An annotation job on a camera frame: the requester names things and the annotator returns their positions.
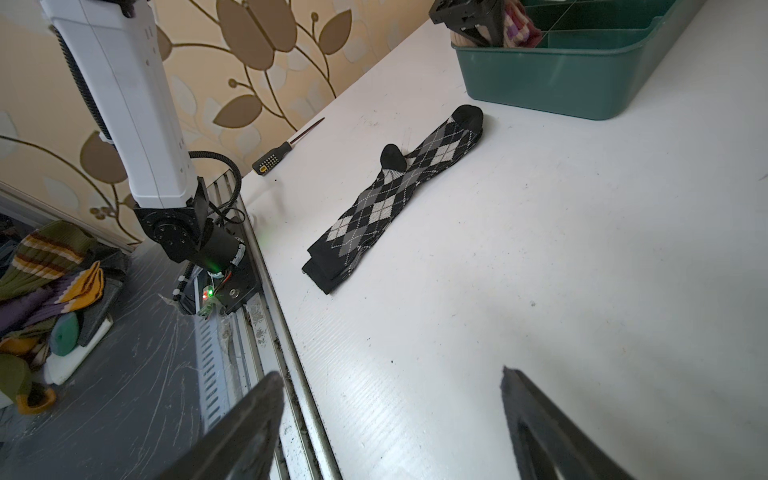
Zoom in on green plastic divided tray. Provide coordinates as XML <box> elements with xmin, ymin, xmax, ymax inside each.
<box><xmin>456</xmin><ymin>1</ymin><xmax>703</xmax><ymax>120</ymax></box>

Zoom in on pile of colourful socks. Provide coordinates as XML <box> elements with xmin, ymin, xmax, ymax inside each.
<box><xmin>1</xmin><ymin>221</ymin><xmax>129</xmax><ymax>415</ymax></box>

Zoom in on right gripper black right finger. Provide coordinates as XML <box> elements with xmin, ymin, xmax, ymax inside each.
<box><xmin>500</xmin><ymin>367</ymin><xmax>631</xmax><ymax>479</ymax></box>

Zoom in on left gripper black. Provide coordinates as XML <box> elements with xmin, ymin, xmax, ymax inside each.
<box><xmin>429</xmin><ymin>0</ymin><xmax>504</xmax><ymax>47</ymax></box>

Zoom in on black yellow screwdriver on table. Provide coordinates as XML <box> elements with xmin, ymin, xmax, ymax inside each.
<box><xmin>252</xmin><ymin>118</ymin><xmax>325</xmax><ymax>176</ymax></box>

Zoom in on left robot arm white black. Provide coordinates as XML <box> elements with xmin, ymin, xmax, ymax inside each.
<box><xmin>43</xmin><ymin>1</ymin><xmax>484</xmax><ymax>278</ymax></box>

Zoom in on beige sock maroon purple stripes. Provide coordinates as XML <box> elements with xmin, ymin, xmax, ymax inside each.
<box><xmin>503</xmin><ymin>0</ymin><xmax>543</xmax><ymax>48</ymax></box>

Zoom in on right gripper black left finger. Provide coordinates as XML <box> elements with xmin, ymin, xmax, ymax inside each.
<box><xmin>158</xmin><ymin>371</ymin><xmax>285</xmax><ymax>479</ymax></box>

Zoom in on black grey argyle sock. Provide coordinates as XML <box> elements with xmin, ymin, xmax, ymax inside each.
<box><xmin>302</xmin><ymin>104</ymin><xmax>484</xmax><ymax>294</ymax></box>

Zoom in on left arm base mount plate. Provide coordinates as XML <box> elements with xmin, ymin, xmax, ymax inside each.
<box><xmin>177</xmin><ymin>239</ymin><xmax>263</xmax><ymax>317</ymax></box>

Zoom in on aluminium front rail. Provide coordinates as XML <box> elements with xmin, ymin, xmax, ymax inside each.
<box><xmin>194</xmin><ymin>201</ymin><xmax>342</xmax><ymax>479</ymax></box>

